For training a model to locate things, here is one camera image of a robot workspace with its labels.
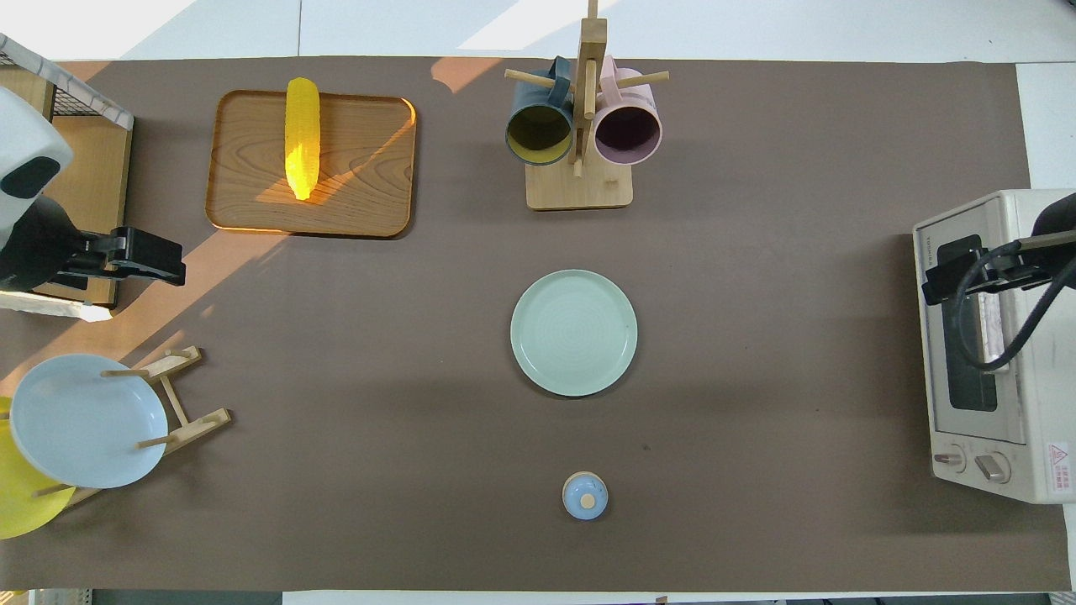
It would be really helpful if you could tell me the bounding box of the dark blue mug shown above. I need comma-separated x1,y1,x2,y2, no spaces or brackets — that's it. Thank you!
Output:
504,56,575,167

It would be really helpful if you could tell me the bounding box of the white toaster oven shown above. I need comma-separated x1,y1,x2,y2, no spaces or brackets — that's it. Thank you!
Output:
913,189,1076,505

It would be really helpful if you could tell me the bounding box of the wooden plate rack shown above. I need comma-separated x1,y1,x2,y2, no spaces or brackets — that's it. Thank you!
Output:
34,345,233,509

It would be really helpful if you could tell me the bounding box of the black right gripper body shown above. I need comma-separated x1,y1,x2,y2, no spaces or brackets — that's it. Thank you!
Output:
1015,192,1076,291

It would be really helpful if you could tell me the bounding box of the yellow plate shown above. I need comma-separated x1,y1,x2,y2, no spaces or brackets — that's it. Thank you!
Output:
0,397,76,540

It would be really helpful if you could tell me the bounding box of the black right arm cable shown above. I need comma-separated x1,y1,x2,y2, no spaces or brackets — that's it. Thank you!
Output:
954,231,1076,372

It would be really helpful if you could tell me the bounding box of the black wire basket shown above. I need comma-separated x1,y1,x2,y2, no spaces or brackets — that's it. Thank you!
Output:
0,34,135,135

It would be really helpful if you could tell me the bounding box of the small blue lid wooden knob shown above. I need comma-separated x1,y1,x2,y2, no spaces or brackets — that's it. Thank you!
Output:
562,471,609,521

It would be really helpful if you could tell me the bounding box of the brown table mat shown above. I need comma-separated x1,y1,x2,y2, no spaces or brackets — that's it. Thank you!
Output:
0,55,1076,593

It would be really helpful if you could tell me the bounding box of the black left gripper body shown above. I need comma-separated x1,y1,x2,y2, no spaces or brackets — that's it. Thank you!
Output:
0,195,93,292

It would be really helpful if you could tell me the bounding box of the pink mug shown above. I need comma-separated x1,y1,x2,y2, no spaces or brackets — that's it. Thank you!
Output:
593,55,664,166

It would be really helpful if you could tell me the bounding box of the pale green plate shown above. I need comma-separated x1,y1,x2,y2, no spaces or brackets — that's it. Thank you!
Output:
509,269,639,397

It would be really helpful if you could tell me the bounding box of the wooden mug rack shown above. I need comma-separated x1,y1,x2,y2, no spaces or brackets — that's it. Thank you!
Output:
504,0,671,211

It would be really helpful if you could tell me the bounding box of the wooden serving tray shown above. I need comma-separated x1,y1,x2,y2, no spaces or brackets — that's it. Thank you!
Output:
205,89,419,239

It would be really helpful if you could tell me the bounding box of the light blue plate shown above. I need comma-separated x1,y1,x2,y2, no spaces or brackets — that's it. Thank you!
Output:
9,353,169,490

